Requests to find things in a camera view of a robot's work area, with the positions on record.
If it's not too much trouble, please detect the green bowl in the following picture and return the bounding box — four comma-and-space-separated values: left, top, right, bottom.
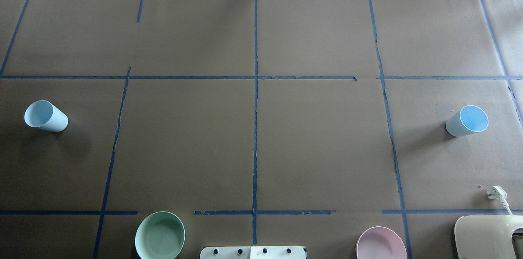
134, 211, 186, 259

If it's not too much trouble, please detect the brown paper table cover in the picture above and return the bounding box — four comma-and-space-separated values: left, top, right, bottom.
1, 0, 522, 259

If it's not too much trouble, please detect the white power plug cable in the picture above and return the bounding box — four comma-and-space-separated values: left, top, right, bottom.
487, 185, 513, 216

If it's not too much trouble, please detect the light blue cup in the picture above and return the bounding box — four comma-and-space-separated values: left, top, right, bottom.
445, 105, 489, 137
24, 100, 69, 132

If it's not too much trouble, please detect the pink bowl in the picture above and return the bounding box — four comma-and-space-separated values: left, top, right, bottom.
355, 227, 408, 259

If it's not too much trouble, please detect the white camera stand column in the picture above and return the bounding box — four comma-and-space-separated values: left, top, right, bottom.
199, 246, 308, 259

